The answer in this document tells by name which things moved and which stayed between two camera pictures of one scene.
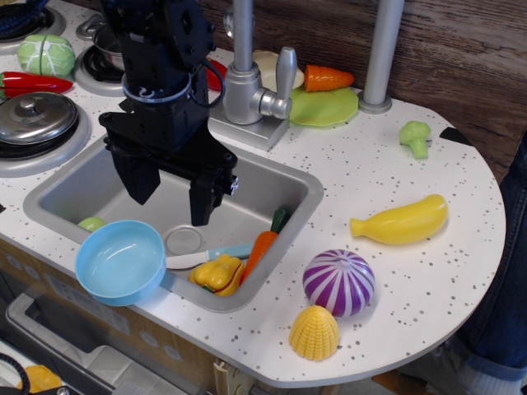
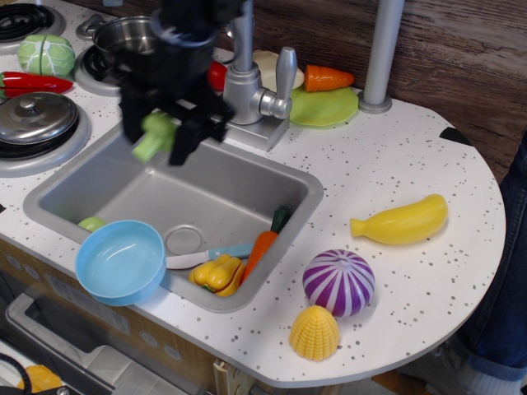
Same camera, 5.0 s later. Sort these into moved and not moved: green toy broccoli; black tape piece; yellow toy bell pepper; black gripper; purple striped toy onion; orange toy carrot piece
Moved: green toy broccoli; black gripper
Not moved: purple striped toy onion; black tape piece; orange toy carrot piece; yellow toy bell pepper
